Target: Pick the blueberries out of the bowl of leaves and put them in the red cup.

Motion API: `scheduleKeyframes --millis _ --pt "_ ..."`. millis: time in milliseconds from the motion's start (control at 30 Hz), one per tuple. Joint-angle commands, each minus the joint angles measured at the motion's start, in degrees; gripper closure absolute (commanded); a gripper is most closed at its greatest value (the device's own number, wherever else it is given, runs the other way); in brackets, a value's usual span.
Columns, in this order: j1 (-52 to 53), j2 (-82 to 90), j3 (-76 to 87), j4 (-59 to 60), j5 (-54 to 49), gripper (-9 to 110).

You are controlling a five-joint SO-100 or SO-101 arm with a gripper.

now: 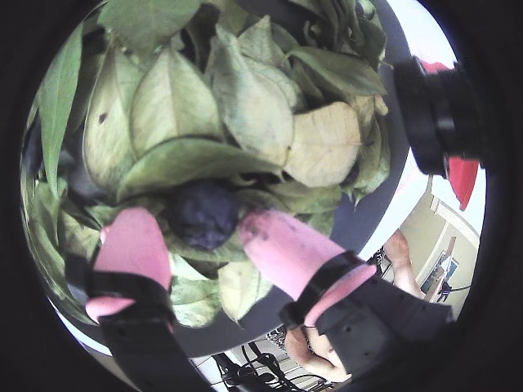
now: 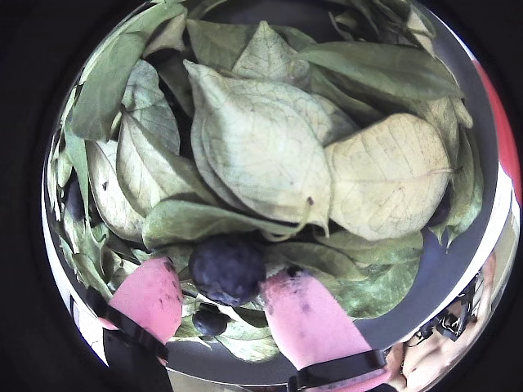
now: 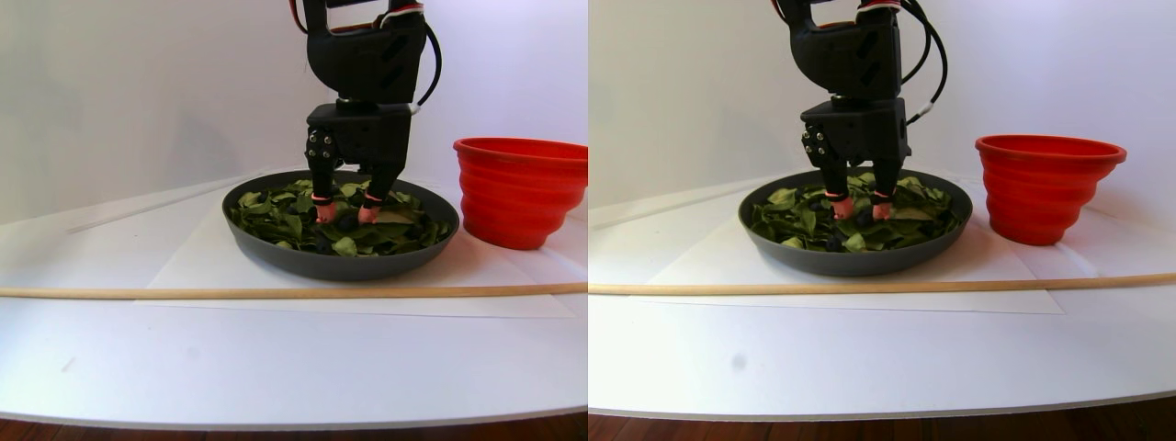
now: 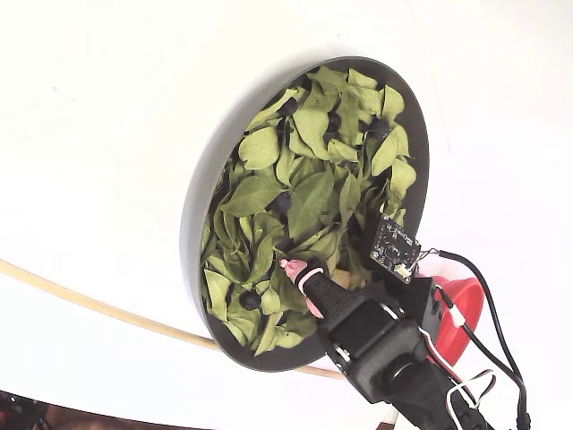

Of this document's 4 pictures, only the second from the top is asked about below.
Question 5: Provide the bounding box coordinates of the dark grey round bowl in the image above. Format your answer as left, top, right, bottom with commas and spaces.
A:
42, 0, 514, 387

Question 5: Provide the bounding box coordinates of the pink padded gripper finger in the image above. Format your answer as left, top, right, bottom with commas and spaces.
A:
260, 271, 393, 392
83, 256, 184, 392

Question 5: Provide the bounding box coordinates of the pile of green leaves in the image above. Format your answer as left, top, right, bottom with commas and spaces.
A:
44, 0, 485, 364

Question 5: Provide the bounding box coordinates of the black leader arm handle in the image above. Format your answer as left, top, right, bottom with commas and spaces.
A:
408, 281, 477, 348

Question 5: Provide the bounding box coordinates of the seated person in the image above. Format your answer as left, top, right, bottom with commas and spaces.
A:
386, 251, 507, 392

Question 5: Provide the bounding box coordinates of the red collapsible silicone cup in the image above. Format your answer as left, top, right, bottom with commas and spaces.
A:
473, 60, 523, 185

